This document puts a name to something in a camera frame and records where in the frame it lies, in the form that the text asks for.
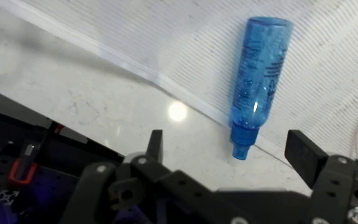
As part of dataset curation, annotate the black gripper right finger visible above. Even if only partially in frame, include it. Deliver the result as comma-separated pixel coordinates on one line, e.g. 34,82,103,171
284,130,328,188

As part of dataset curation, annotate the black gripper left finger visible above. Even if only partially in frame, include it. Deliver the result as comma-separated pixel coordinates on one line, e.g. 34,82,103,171
145,130,163,162

